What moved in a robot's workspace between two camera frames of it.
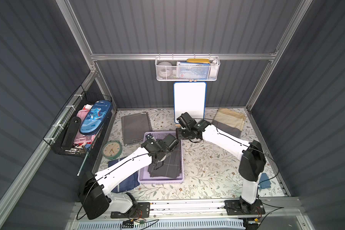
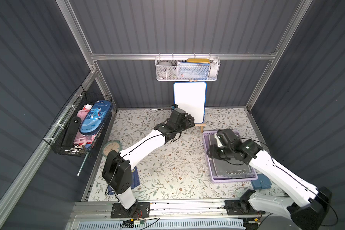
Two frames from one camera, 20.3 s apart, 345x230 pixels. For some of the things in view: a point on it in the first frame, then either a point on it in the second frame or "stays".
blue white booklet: x=192 y=71 stays
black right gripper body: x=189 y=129 → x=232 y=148
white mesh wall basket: x=197 y=68 stays
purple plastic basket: x=143 y=176 → x=206 y=136
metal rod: x=82 y=164 stays
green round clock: x=111 y=150 stays
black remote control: x=71 y=133 stays
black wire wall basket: x=74 y=131 stays
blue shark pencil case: x=95 y=117 stays
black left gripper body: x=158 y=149 → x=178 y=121
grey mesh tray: x=134 y=126 → x=224 y=168
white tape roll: x=165 y=69 stays
